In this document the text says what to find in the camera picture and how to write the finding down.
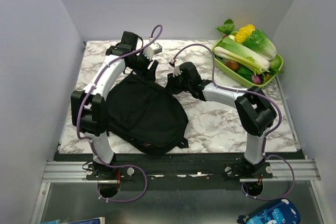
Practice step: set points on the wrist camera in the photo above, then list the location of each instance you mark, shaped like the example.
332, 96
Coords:
177, 72
153, 49

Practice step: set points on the green vegetable tray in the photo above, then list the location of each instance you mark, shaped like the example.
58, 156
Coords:
246, 76

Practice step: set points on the napa cabbage toy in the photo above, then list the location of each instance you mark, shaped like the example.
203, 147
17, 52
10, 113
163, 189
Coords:
231, 50

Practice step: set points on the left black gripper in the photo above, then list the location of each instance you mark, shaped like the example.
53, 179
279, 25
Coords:
150, 73

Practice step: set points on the black mounting base rail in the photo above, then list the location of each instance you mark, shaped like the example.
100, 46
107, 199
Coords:
172, 172

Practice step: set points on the black student backpack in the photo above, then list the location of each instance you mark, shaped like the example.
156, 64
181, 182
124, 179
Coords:
145, 115

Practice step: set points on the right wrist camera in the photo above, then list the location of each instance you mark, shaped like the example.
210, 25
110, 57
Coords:
177, 72

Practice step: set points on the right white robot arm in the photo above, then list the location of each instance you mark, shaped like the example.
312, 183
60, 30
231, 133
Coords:
255, 111

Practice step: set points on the aluminium extrusion rail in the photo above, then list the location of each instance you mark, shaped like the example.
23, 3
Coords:
72, 172

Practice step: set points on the yellow corn toy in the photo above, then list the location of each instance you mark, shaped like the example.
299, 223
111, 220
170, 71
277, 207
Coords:
244, 32

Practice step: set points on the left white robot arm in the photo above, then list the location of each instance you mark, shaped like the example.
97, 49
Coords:
88, 105

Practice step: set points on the green lettuce toy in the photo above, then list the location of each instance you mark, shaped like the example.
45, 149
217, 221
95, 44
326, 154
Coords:
259, 42

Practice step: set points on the blue pencil case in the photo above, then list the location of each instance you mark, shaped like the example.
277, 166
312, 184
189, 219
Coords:
281, 211

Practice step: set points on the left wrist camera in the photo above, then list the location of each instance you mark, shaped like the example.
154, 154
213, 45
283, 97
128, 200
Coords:
153, 49

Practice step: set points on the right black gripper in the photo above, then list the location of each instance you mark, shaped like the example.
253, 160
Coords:
170, 84

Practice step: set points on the green leaf sprig toy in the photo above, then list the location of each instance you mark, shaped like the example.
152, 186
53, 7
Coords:
227, 27

